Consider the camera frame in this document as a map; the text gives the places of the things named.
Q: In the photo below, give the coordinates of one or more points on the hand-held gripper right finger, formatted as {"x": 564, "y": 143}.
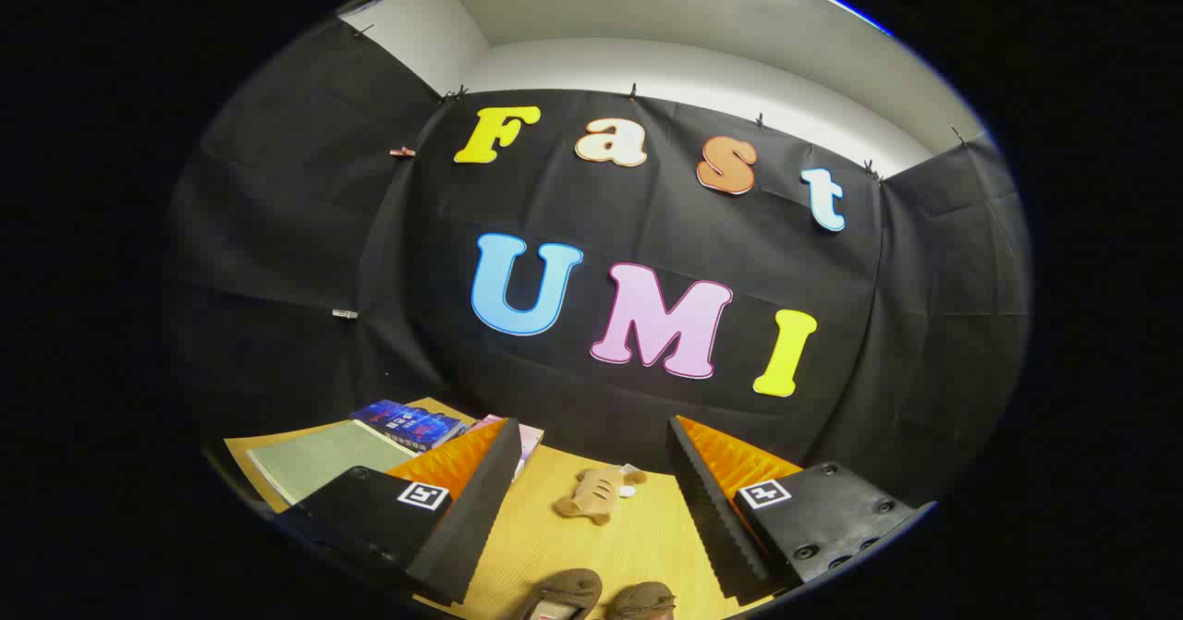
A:
{"x": 712, "y": 509}

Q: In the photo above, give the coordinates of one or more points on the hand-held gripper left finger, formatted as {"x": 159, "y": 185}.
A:
{"x": 481, "y": 509}

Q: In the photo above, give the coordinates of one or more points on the brown fuzzy shoe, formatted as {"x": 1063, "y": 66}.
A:
{"x": 568, "y": 588}
{"x": 642, "y": 599}

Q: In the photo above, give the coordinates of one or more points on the green fabric storage box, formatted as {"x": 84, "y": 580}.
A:
{"x": 314, "y": 458}

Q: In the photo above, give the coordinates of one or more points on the pink cover book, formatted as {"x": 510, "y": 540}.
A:
{"x": 529, "y": 440}

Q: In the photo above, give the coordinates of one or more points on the blue spine book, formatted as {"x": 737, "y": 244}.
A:
{"x": 407, "y": 437}
{"x": 416, "y": 419}

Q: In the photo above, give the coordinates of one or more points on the brown plush toy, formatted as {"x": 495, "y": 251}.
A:
{"x": 591, "y": 495}

